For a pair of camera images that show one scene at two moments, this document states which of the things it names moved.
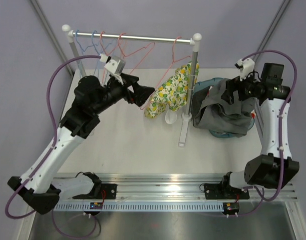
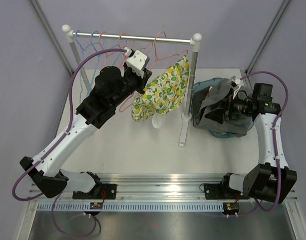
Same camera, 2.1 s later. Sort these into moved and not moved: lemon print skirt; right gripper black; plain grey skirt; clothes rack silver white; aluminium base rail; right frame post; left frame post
Moved: right gripper black; lemon print skirt
Not moved: left frame post; clothes rack silver white; aluminium base rail; right frame post; plain grey skirt
